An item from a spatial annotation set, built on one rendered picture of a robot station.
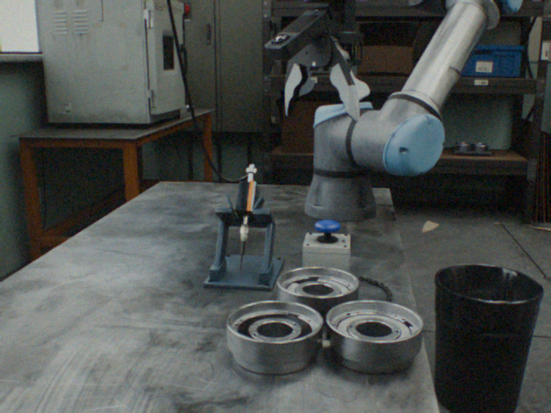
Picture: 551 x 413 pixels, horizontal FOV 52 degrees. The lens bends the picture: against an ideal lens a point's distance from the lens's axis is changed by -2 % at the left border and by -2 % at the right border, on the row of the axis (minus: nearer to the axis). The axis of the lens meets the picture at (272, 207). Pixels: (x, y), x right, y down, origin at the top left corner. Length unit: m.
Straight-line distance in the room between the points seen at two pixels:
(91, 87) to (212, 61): 1.72
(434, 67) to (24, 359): 0.86
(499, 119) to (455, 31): 3.58
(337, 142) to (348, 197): 0.11
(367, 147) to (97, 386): 0.68
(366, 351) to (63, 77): 2.61
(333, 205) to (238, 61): 3.40
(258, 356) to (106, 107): 2.45
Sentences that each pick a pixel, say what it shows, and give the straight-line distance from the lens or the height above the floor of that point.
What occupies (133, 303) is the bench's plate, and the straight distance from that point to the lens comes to 0.80.
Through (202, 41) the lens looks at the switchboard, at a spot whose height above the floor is 1.25.
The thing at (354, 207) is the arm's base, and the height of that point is 0.83.
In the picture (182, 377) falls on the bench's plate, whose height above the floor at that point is 0.80.
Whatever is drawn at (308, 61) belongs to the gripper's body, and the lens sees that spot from 0.94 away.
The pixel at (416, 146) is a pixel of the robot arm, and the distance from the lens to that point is 1.06.
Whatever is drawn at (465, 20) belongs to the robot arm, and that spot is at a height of 1.20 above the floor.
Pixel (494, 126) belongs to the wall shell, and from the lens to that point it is 4.78.
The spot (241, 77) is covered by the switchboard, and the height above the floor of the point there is 0.98.
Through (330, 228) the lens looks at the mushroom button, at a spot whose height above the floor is 0.87.
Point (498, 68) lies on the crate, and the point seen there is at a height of 1.07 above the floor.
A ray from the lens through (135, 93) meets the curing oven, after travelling 2.90.
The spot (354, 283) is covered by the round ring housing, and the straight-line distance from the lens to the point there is 0.76.
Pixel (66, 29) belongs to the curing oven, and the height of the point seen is 1.26.
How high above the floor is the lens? 1.12
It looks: 15 degrees down
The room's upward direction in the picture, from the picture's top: straight up
